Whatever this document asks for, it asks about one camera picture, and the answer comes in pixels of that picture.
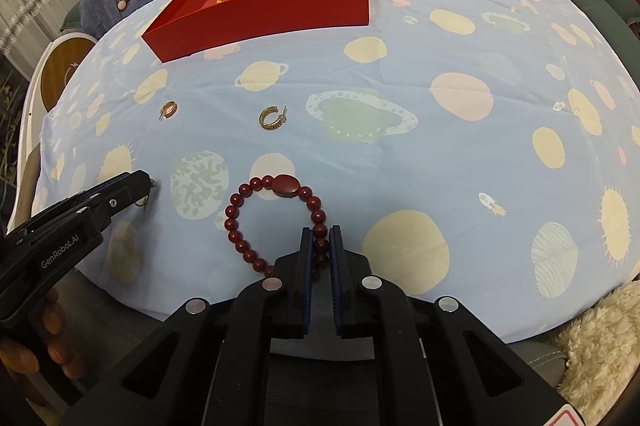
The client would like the person's left hand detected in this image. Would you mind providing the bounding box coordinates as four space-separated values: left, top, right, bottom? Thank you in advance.
0 288 66 407

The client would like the round wooden panel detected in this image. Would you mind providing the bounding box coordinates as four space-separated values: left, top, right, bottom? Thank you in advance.
40 38 93 112

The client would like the white fluffy cloth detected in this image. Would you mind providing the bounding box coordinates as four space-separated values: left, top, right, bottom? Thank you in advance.
555 281 640 422

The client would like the gold ring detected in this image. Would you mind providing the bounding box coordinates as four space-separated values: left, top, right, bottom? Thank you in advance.
135 180 162 208

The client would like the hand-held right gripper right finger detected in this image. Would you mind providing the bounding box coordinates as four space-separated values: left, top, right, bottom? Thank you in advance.
329 226 563 426

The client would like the light blue planet-print sheet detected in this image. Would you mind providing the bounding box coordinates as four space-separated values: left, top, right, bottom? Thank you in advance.
32 0 640 342

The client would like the white appliance housing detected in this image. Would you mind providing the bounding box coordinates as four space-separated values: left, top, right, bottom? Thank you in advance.
10 31 96 227

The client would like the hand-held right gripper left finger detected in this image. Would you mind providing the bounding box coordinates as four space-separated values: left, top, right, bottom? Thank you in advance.
60 228 315 426

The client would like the dark red bead bracelet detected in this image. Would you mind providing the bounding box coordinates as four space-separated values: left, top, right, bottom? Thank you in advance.
224 174 331 281

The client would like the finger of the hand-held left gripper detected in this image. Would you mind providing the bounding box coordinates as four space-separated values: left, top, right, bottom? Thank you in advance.
75 170 153 204
82 183 153 229

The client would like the silver tinsel garland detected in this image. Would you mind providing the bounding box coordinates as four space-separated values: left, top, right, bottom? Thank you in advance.
0 0 86 52

